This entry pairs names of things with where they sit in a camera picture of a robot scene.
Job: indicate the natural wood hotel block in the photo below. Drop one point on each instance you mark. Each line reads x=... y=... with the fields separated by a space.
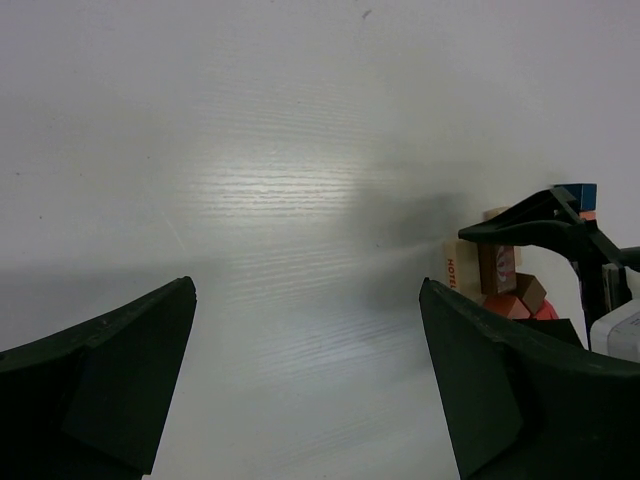
x=462 y=268

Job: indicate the dark blue cube block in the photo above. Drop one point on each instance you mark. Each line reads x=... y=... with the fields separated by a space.
x=584 y=193

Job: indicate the brown printed rectangular block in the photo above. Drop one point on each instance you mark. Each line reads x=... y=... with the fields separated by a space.
x=497 y=266

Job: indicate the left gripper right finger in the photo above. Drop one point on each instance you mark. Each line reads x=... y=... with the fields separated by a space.
x=520 y=404

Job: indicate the salmon cube block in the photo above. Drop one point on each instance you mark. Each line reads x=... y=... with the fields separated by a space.
x=507 y=305

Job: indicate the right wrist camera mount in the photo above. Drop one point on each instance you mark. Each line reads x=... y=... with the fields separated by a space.
x=617 y=334

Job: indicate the natural wood long block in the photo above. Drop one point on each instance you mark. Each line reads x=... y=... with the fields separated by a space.
x=492 y=213

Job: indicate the orange cube block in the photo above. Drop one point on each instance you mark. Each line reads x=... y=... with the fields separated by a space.
x=588 y=215

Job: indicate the brown cube block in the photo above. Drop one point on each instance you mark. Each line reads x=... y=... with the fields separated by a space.
x=530 y=292

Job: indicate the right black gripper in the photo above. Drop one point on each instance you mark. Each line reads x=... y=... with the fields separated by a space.
x=547 y=219

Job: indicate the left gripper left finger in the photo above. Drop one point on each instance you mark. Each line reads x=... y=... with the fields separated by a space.
x=91 y=401

